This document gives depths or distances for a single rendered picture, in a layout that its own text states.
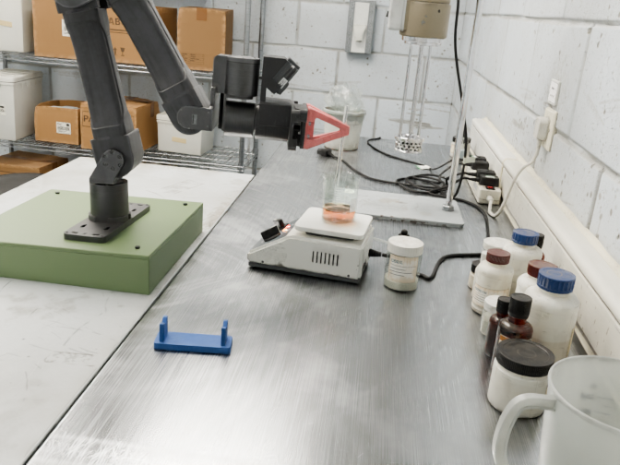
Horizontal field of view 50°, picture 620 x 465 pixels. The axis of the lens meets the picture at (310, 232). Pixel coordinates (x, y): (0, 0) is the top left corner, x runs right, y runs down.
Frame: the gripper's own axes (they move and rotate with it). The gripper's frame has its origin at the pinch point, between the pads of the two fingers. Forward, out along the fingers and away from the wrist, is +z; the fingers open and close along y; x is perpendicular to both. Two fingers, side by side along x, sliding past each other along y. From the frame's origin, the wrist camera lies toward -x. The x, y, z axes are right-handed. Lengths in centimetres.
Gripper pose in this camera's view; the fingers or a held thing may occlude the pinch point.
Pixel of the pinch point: (344, 129)
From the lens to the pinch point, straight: 109.7
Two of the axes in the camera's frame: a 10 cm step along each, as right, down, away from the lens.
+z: 9.9, 0.9, 0.8
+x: -1.1, 9.4, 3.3
